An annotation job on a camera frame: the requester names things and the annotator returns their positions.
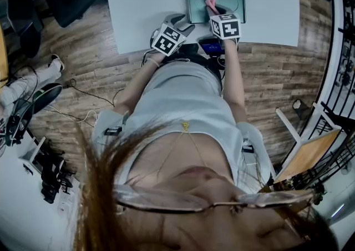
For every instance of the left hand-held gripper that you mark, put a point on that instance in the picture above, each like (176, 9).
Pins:
(167, 40)

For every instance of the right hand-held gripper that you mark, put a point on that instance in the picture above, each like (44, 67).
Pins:
(226, 27)

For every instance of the pink cloth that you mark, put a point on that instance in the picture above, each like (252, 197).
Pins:
(210, 2)

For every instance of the grey-green tray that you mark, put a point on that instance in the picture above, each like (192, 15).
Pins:
(197, 8)

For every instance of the person's right forearm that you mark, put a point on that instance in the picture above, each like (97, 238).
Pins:
(234, 83)

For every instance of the person's left forearm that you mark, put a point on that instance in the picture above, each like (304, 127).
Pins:
(133, 89)

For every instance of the black chest-mounted screen device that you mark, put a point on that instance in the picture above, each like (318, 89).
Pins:
(209, 47)

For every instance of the light wristband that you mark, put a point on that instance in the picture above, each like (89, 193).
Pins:
(153, 62)

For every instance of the person's grey shirt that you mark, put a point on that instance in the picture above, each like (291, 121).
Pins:
(183, 97)

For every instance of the black mesh waste bin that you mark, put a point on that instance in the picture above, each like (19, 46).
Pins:
(301, 109)

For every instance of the dark round stool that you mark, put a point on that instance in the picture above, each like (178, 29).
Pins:
(51, 93)

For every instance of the wooden table with white legs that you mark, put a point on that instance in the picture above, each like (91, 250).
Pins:
(308, 158)

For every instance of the thin-framed eyeglasses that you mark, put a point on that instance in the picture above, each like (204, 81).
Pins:
(155, 200)

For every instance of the round yellow wooden table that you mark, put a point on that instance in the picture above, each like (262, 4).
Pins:
(3, 55)

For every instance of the black equipment pile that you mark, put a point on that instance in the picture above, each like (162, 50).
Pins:
(54, 177)

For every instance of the white metal frame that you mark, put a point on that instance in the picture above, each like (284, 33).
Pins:
(32, 155)

